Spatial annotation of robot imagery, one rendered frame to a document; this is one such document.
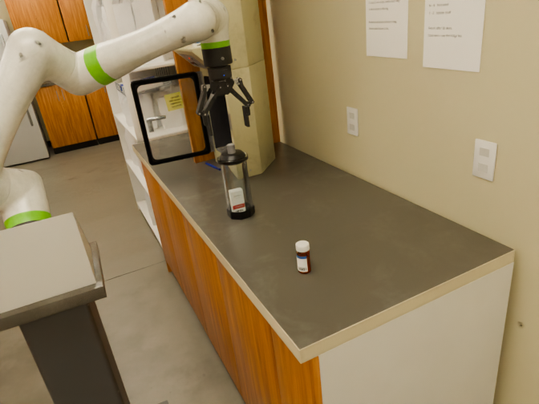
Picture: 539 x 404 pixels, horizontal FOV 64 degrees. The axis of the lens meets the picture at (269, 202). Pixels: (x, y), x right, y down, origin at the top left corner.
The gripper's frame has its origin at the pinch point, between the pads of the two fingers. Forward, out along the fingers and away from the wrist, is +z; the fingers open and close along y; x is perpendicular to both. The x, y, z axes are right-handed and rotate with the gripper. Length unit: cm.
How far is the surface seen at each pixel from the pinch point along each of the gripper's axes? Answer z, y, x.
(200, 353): 127, 21, -43
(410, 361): 54, -16, 72
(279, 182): 33.2, -24.6, -17.7
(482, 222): 32, -56, 58
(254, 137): 15.9, -22.1, -32.4
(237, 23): -30.5, -21.6, -32.5
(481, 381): 80, -46, 71
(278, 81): 2, -55, -71
